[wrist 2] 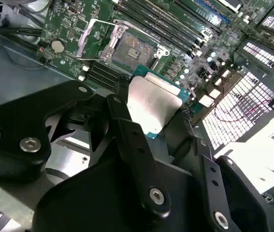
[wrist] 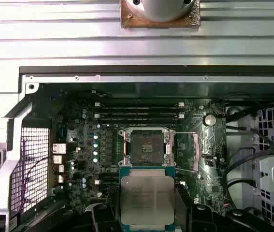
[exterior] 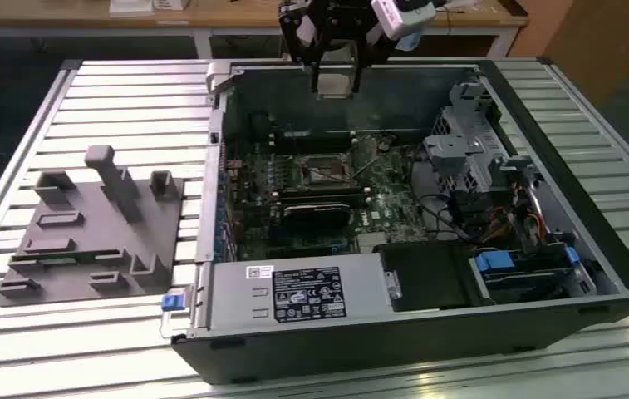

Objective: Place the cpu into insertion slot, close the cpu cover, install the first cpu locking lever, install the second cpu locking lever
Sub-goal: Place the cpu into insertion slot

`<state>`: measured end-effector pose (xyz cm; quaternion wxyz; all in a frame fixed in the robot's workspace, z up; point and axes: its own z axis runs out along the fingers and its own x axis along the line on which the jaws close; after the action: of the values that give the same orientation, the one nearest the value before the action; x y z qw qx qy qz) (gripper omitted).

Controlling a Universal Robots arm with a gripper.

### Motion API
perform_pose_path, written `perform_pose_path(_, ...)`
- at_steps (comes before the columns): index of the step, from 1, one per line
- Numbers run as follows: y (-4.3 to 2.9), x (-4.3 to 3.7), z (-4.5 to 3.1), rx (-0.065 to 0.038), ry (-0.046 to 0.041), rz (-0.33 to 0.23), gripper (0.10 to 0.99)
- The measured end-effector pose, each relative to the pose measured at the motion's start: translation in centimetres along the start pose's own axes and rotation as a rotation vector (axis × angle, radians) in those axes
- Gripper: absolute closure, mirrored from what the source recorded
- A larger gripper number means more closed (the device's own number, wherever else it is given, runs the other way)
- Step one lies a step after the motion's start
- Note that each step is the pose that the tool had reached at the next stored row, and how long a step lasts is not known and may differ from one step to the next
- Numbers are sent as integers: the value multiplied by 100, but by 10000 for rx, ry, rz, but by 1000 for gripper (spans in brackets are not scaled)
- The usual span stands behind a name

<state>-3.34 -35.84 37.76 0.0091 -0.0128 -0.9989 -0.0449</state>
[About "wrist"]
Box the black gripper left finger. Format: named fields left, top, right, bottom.
left=25, top=203, right=122, bottom=232

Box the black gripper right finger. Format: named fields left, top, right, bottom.
left=174, top=185, right=274, bottom=232

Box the silver CPU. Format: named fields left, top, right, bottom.
left=118, top=166, right=176, bottom=231

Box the metal socket cover frame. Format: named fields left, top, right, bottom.
left=174, top=131, right=202, bottom=174

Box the CPU socket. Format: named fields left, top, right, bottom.
left=118, top=126, right=177, bottom=168

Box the silver rear port block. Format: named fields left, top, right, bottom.
left=52, top=143, right=67, bottom=155

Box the round silver coin battery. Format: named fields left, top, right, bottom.
left=203, top=113, right=217, bottom=126

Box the green motherboard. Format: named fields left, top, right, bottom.
left=51, top=93, right=227, bottom=218

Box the black open PC case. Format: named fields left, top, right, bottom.
left=0, top=64, right=274, bottom=232

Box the black cable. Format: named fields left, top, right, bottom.
left=223, top=147, right=274, bottom=179
left=225, top=124, right=274, bottom=152
left=225, top=178, right=259, bottom=213

